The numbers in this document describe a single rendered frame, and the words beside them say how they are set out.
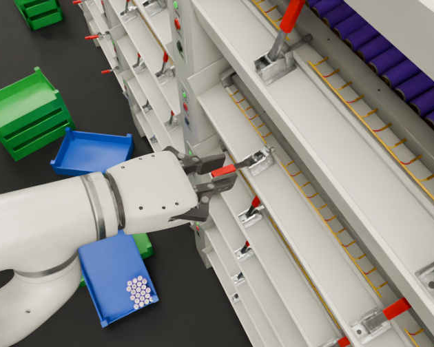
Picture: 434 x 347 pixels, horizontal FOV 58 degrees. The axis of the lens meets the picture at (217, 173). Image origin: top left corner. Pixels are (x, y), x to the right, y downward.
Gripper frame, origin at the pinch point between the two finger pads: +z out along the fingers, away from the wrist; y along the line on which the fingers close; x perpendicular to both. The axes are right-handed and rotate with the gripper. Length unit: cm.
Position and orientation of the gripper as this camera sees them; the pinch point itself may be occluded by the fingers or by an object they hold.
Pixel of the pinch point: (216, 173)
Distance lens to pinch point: 56.5
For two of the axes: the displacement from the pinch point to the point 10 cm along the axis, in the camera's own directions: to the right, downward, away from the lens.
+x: 2.1, -6.1, -7.6
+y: 4.5, 7.5, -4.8
